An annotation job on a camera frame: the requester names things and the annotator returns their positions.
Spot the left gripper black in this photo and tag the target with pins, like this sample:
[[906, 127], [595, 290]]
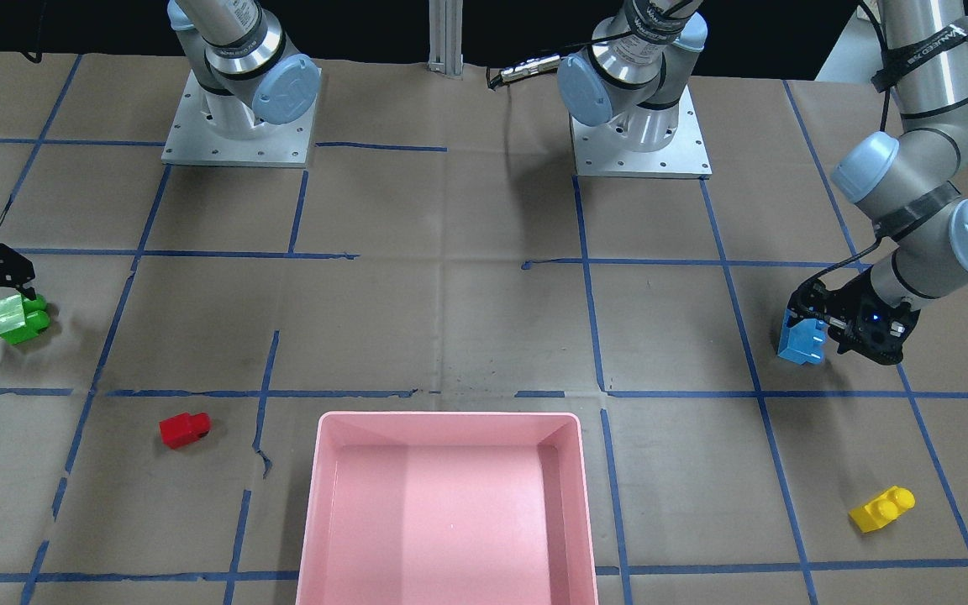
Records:
[[851, 299]]

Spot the blue block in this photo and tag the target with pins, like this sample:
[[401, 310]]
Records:
[[801, 339]]

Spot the green block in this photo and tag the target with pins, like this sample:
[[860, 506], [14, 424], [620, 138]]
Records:
[[22, 319]]

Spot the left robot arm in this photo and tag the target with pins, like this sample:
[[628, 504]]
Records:
[[639, 61]]

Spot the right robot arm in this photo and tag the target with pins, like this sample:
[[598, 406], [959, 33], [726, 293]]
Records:
[[250, 100]]

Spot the pink plastic box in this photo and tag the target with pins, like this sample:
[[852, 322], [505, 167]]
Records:
[[437, 507]]

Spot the yellow block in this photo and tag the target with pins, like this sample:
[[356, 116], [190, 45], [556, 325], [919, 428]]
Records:
[[882, 510]]

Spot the red block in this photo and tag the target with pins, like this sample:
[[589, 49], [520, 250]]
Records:
[[184, 429]]

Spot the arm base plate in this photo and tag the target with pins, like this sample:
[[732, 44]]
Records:
[[210, 130], [644, 143]]

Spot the aluminium frame post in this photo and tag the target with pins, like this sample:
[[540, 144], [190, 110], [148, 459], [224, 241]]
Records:
[[445, 37]]

